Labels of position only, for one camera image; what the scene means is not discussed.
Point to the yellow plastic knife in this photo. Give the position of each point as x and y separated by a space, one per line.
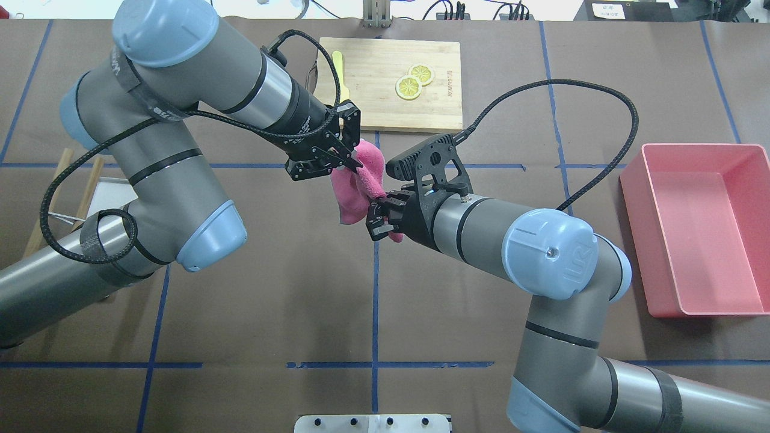
337 58

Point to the aluminium frame post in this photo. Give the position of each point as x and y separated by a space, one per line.
376 14

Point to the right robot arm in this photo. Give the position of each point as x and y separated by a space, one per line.
561 383

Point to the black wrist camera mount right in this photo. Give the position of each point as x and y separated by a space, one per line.
435 160

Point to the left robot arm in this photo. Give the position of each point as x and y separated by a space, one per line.
171 60

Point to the wooden cutting board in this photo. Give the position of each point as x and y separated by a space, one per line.
371 68

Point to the lemon slice back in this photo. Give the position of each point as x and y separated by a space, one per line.
424 73

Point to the white pole base plate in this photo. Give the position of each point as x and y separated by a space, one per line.
374 423

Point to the lemon slice front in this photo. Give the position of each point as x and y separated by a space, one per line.
408 88

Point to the pink microfiber cloth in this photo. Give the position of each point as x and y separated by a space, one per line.
354 190

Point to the pink plastic bin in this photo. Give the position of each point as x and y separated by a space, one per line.
699 218

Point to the white metal tray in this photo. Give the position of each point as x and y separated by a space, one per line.
111 193

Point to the black power adapter box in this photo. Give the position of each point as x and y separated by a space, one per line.
628 11

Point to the lemon slice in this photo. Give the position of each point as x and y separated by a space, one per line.
408 88
424 73

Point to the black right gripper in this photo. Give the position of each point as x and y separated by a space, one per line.
416 219

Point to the wooden rack bar inner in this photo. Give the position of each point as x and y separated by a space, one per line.
88 194

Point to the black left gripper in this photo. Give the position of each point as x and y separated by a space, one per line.
299 118

